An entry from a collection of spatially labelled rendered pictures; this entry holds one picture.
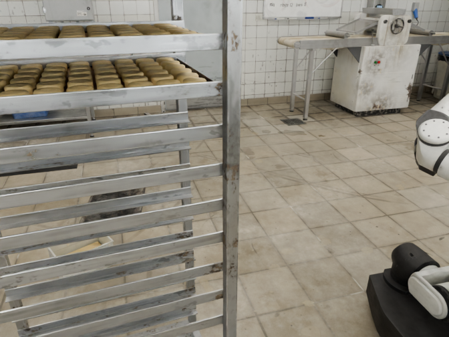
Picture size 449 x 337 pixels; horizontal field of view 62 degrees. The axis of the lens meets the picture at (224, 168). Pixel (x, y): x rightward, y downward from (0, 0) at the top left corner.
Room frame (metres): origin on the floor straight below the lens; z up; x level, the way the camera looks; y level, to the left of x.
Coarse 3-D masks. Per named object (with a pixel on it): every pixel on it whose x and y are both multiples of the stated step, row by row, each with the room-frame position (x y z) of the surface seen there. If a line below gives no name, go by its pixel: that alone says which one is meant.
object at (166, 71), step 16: (32, 64) 0.98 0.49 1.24; (48, 64) 0.98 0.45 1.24; (64, 64) 0.98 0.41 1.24; (80, 64) 0.99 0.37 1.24; (96, 64) 1.00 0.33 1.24; (128, 64) 0.98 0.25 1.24; (144, 64) 0.98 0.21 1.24; (160, 64) 1.06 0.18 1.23; (176, 64) 0.98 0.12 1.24; (0, 80) 0.78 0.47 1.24; (16, 80) 0.78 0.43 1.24; (32, 80) 0.79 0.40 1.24; (48, 80) 0.79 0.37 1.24; (64, 80) 0.81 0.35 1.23; (80, 80) 0.78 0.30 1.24; (96, 80) 0.79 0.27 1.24; (112, 80) 0.78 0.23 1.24; (128, 80) 0.79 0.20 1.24; (144, 80) 0.80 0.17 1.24; (160, 80) 0.78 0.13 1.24; (176, 80) 0.78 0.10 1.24; (192, 80) 0.78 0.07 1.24; (0, 96) 0.65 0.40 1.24
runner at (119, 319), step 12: (180, 300) 0.71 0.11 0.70; (192, 300) 0.72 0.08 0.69; (204, 300) 0.74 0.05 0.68; (132, 312) 0.67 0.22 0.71; (144, 312) 0.68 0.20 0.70; (156, 312) 0.69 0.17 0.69; (84, 324) 0.64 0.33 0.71; (96, 324) 0.65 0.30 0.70; (108, 324) 0.66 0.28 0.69; (120, 324) 0.66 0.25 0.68; (36, 336) 0.60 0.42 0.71; (48, 336) 0.61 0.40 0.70; (60, 336) 0.62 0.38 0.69; (72, 336) 0.63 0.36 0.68
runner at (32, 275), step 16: (176, 240) 0.72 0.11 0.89; (192, 240) 0.73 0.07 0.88; (208, 240) 0.74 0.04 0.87; (96, 256) 0.66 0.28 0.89; (112, 256) 0.67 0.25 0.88; (128, 256) 0.68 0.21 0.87; (144, 256) 0.69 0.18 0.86; (32, 272) 0.61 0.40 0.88; (48, 272) 0.62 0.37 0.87; (64, 272) 0.63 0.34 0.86; (0, 288) 0.59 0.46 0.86
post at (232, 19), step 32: (224, 0) 0.74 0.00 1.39; (224, 32) 0.74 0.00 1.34; (224, 64) 0.74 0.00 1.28; (224, 96) 0.74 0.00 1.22; (224, 128) 0.74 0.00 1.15; (224, 160) 0.74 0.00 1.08; (224, 192) 0.74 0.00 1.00; (224, 224) 0.74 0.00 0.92; (224, 256) 0.74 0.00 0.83; (224, 288) 0.74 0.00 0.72; (224, 320) 0.74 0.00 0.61
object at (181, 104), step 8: (176, 0) 1.15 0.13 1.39; (176, 8) 1.15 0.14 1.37; (176, 16) 1.15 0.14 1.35; (176, 104) 1.17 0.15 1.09; (184, 104) 1.16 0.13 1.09; (184, 152) 1.15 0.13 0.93; (184, 160) 1.15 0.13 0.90; (184, 184) 1.15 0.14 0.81; (184, 200) 1.15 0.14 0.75; (184, 224) 1.15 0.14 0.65; (192, 248) 1.16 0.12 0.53; (192, 264) 1.16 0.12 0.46; (192, 280) 1.16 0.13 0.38; (192, 320) 1.15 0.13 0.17
